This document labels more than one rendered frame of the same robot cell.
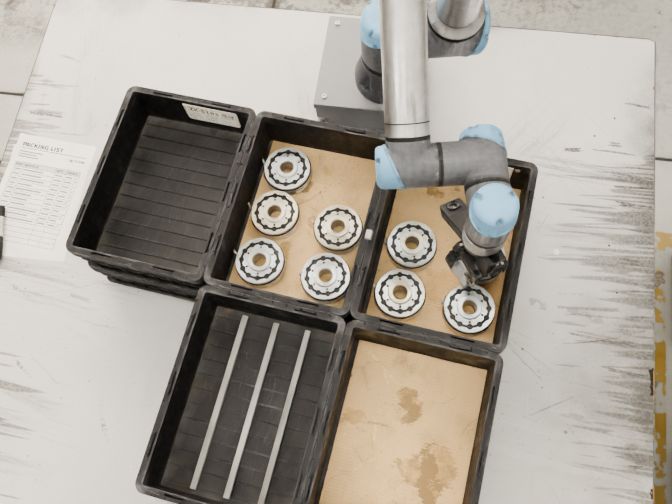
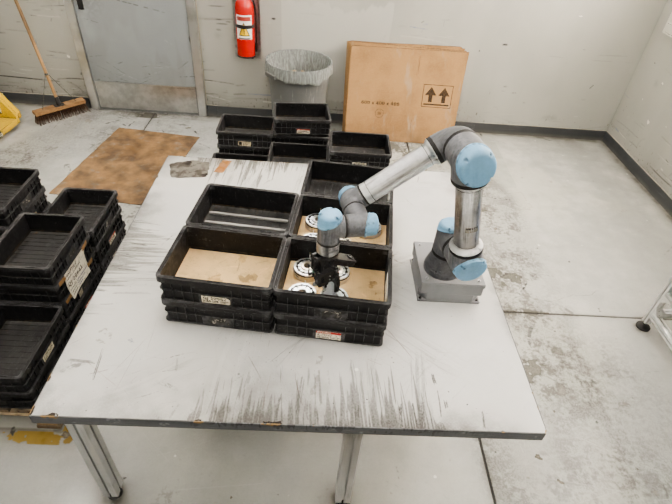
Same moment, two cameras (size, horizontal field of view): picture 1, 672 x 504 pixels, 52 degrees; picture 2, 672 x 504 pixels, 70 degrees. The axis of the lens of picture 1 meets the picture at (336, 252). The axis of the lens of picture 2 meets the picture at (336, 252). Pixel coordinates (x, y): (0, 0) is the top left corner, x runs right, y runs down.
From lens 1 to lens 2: 140 cm
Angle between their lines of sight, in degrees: 45
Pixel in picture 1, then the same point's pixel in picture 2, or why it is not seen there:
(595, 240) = (369, 391)
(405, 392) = (254, 276)
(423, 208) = (360, 280)
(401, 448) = (225, 275)
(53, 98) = not seen: hidden behind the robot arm
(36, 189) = not seen: hidden behind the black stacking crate
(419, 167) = (347, 197)
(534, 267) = (343, 358)
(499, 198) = (333, 213)
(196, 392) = (253, 211)
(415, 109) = (371, 182)
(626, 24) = not seen: outside the picture
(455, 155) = (356, 206)
